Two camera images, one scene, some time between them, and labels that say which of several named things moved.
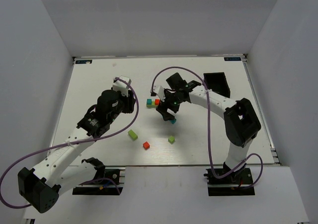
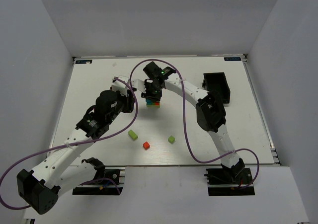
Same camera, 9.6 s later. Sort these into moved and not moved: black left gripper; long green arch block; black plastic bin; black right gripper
Moved: black right gripper
Not moved: long green arch block; black plastic bin; black left gripper
